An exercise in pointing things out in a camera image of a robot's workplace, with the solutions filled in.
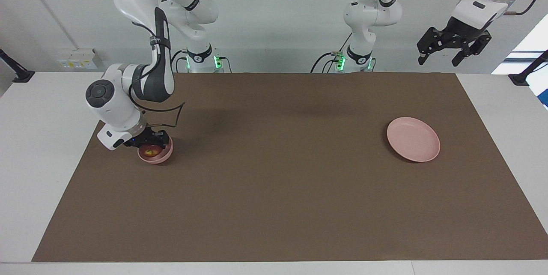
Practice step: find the black clamp mount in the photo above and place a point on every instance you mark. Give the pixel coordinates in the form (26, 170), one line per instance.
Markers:
(524, 77)
(19, 73)

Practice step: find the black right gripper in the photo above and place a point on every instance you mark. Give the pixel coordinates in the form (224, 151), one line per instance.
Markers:
(147, 137)

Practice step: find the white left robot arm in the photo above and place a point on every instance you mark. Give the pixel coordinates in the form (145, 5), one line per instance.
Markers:
(372, 13)

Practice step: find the brown table mat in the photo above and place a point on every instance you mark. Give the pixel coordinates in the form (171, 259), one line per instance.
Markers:
(278, 189)

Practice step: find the blue object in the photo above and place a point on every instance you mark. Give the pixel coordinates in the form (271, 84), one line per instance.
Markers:
(544, 98)

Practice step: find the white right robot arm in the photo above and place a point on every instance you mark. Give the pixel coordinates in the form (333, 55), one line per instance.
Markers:
(115, 103)

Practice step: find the pink bowl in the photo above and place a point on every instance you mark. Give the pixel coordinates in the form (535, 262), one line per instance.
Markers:
(160, 158)

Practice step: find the pink plate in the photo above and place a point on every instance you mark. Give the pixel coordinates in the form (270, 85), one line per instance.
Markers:
(413, 139)

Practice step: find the white wall socket box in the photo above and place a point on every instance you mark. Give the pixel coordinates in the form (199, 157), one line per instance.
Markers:
(79, 58)

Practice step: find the dark red apple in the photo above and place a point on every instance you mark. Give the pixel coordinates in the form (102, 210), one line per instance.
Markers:
(152, 152)

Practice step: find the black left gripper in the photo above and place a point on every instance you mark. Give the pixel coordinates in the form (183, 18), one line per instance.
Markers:
(462, 30)

